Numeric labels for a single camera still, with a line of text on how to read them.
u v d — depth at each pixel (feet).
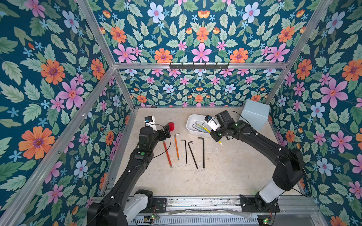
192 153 3.06
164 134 2.36
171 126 3.47
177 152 3.07
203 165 2.89
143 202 2.06
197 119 3.53
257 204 2.18
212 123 2.46
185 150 3.11
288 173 1.42
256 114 3.14
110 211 1.36
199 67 3.07
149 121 2.22
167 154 3.05
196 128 3.47
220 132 2.36
